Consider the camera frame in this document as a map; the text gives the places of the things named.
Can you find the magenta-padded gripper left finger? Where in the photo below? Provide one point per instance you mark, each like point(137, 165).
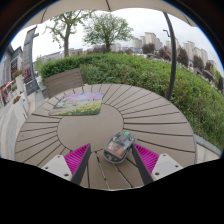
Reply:
point(56, 166)

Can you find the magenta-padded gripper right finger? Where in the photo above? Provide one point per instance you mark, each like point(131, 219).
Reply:
point(166, 165)

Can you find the transparent grey computer mouse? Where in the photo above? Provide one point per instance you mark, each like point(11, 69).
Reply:
point(116, 148)

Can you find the flower landscape print mouse pad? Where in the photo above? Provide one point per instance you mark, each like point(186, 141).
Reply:
point(78, 104)

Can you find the grey chair backrest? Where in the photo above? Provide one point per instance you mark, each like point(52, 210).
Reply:
point(208, 145)

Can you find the white planter with flowers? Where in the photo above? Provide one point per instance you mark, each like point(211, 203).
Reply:
point(19, 108)
point(19, 81)

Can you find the brown slatted outdoor chair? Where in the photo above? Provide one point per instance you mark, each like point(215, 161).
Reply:
point(63, 81)

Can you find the dark curved umbrella pole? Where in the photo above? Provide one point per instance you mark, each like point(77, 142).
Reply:
point(173, 66)

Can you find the tall grey sign pillar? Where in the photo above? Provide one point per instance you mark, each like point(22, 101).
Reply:
point(28, 56)

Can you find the distant apartment buildings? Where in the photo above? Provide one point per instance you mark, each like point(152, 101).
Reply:
point(193, 50)

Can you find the thin-trunked sparse tree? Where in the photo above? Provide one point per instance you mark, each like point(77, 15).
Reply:
point(66, 40)

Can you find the round leafy green tree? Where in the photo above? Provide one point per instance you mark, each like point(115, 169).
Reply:
point(106, 30)

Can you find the beige patio umbrella canopy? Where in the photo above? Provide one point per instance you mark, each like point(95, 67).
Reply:
point(100, 5)

